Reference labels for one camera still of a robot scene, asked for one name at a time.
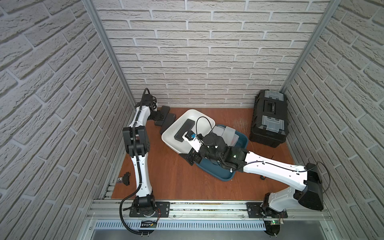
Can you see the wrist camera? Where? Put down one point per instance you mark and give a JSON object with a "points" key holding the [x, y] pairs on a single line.
{"points": [[193, 140], [149, 101]]}

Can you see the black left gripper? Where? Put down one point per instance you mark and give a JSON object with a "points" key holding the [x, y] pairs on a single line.
{"points": [[160, 115]]}

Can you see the clear pencil case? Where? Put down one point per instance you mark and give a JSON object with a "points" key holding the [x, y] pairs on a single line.
{"points": [[228, 134]]}

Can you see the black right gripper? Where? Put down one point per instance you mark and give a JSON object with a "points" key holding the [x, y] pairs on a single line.
{"points": [[187, 157]]}

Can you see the black pencil case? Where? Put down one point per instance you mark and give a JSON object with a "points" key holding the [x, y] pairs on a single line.
{"points": [[159, 123], [169, 120], [187, 126]]}

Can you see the white plastic tray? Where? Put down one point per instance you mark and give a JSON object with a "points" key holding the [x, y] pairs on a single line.
{"points": [[173, 136]]}

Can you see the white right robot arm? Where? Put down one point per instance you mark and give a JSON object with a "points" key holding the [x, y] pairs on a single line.
{"points": [[305, 187]]}

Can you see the teal plastic tray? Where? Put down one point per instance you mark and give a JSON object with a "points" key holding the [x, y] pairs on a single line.
{"points": [[213, 168]]}

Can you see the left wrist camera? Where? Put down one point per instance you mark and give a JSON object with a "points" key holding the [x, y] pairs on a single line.
{"points": [[149, 101]]}

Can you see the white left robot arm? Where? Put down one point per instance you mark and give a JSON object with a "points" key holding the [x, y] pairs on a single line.
{"points": [[137, 146]]}

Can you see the small black clamp part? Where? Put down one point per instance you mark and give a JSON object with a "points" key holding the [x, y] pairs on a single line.
{"points": [[125, 179]]}

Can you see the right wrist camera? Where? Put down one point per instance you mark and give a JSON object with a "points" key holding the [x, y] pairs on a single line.
{"points": [[193, 140]]}

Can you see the black plastic toolbox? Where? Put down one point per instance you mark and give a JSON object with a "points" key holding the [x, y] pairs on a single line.
{"points": [[270, 119]]}

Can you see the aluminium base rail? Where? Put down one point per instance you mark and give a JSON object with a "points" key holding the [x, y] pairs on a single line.
{"points": [[209, 210]]}

